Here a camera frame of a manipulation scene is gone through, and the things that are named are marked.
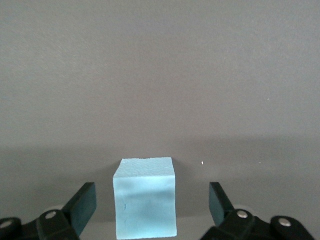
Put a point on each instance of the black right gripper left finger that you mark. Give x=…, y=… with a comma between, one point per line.
x=80, y=210

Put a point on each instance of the light blue foam block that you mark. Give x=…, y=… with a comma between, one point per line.
x=145, y=200

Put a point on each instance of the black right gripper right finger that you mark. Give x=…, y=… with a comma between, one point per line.
x=220, y=207

